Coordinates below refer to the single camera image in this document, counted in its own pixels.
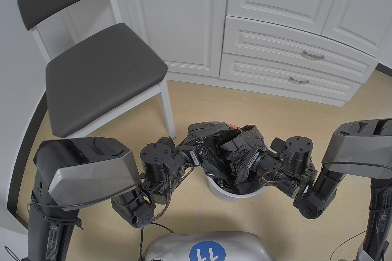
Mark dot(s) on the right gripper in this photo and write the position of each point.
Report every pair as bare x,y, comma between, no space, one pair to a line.
265,163

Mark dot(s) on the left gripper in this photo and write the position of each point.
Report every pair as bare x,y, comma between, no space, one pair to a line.
186,157

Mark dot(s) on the black plastic bag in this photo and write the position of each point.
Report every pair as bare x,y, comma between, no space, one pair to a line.
214,158

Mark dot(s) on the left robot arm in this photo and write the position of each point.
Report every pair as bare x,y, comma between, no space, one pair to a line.
88,168

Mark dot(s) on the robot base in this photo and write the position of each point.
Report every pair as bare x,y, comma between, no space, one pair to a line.
171,247

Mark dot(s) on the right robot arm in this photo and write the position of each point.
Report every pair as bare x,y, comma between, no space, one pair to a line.
355,146

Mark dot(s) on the white trash bin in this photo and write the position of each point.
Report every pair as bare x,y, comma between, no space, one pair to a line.
232,196

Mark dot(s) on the grey and white chair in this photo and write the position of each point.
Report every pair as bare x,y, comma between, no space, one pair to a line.
101,79

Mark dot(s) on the white wardrobe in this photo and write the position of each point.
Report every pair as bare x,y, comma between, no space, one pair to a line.
275,9

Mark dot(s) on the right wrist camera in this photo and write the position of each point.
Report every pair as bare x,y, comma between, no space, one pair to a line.
278,144

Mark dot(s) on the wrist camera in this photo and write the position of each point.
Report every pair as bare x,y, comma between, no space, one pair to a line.
164,143
278,144

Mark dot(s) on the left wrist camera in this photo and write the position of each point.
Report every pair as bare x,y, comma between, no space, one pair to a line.
164,143

